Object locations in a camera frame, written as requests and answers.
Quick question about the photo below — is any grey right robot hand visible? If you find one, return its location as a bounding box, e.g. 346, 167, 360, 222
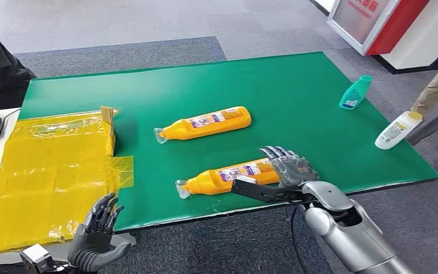
258, 146, 320, 189

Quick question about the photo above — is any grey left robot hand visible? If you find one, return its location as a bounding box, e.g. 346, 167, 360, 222
67, 192, 132, 272

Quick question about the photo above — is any orange bottle clear cap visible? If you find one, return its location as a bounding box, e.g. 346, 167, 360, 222
153, 106, 252, 145
175, 158, 281, 200

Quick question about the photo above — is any teal plastic bottle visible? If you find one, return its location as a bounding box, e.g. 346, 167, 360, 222
338, 75, 374, 111

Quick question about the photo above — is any white bottle yellow cap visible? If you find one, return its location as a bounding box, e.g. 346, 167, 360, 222
374, 110, 424, 151

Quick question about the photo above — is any white table foot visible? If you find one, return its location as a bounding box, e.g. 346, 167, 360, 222
113, 232, 137, 247

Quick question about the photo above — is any green table cover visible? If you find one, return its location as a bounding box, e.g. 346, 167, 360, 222
18, 51, 438, 232

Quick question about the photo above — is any yellow plastic wrapped cardboard sheet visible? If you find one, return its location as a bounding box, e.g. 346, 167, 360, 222
0, 106, 135, 257

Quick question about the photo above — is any grey metal pole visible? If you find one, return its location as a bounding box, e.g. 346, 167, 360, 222
405, 96, 438, 146

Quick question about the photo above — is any person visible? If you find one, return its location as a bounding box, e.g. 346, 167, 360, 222
0, 15, 38, 112
409, 35, 438, 174

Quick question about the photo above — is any red white sign stand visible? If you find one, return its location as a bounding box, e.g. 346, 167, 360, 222
326, 0, 431, 57

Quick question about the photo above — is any white counter black base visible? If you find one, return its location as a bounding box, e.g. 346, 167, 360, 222
374, 0, 438, 75

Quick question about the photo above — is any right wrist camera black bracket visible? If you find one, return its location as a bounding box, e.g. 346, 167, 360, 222
231, 175, 307, 204

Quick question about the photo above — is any wrist camera black bracket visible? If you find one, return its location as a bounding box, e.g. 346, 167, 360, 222
231, 175, 307, 204
19, 244, 56, 274

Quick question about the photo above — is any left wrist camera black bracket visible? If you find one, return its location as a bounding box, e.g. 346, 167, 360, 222
19, 244, 56, 274

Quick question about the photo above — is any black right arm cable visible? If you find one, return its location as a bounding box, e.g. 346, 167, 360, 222
289, 204, 310, 274

